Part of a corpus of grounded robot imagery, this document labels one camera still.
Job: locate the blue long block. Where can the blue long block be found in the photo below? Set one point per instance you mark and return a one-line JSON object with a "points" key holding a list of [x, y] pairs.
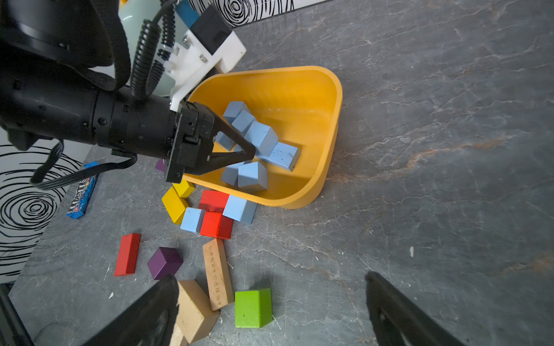
{"points": [[283, 156]]}

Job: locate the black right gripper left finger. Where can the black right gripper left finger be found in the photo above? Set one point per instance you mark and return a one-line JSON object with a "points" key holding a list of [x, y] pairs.
{"points": [[148, 321]]}

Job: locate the long wooden block upright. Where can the long wooden block upright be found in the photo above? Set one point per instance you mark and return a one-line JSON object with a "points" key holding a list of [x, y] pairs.
{"points": [[177, 338]]}

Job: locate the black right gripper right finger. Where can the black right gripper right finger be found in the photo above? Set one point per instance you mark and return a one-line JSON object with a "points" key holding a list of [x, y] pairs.
{"points": [[398, 321]]}

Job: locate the green cube block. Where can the green cube block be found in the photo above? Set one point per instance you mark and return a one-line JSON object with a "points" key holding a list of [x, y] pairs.
{"points": [[253, 309]]}

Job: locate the blue candy packet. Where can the blue candy packet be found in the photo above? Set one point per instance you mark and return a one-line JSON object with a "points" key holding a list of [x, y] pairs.
{"points": [[81, 198]]}

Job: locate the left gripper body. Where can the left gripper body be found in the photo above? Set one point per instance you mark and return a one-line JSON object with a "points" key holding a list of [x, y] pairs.
{"points": [[193, 142]]}

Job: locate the yellow block near purple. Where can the yellow block near purple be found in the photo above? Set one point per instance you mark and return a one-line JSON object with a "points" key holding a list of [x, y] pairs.
{"points": [[184, 189]]}

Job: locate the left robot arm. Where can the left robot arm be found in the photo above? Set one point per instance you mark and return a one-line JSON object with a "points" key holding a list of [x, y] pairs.
{"points": [[67, 75]]}

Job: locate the yellow plastic tub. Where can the yellow plastic tub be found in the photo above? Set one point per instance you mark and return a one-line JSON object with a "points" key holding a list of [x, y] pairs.
{"points": [[302, 104]]}

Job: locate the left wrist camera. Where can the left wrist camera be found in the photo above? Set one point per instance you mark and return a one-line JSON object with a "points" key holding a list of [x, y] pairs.
{"points": [[209, 44]]}

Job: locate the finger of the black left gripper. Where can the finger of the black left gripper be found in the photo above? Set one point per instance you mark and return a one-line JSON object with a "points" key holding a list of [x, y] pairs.
{"points": [[216, 160], [211, 125]]}

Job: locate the blue block under tub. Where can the blue block under tub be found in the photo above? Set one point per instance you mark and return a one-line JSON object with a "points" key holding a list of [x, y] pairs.
{"points": [[240, 209]]}

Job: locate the purple cube block upper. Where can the purple cube block upper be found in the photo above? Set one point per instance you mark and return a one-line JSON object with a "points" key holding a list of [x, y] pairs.
{"points": [[160, 166]]}

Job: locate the purple cube block centre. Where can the purple cube block centre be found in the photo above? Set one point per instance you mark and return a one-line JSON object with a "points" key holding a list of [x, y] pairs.
{"points": [[165, 261]]}

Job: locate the wooden block slanted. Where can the wooden block slanted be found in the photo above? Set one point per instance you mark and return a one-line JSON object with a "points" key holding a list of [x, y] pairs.
{"points": [[219, 282]]}

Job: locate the wooden block middle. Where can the wooden block middle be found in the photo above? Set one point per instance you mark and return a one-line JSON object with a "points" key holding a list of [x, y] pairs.
{"points": [[195, 317]]}

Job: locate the purple cube block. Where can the purple cube block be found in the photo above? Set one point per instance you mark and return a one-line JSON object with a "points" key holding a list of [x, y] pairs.
{"points": [[160, 166], [165, 261]]}

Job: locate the blue block by yellow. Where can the blue block by yellow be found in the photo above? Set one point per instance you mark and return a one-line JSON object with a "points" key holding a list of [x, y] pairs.
{"points": [[233, 110]]}

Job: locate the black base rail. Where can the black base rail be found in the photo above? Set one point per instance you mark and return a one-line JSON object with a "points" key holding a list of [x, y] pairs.
{"points": [[13, 331]]}

